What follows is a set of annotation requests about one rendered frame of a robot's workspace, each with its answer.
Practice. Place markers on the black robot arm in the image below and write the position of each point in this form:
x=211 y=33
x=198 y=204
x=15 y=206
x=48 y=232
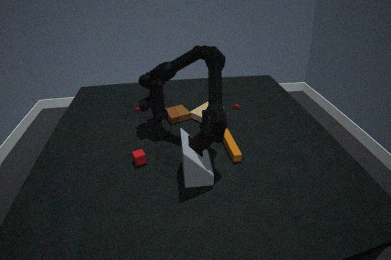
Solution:
x=214 y=120

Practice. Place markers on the orange rectangular bar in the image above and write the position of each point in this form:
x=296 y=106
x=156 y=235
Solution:
x=232 y=147

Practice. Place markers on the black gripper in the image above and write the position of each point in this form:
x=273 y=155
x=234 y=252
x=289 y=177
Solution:
x=159 y=113

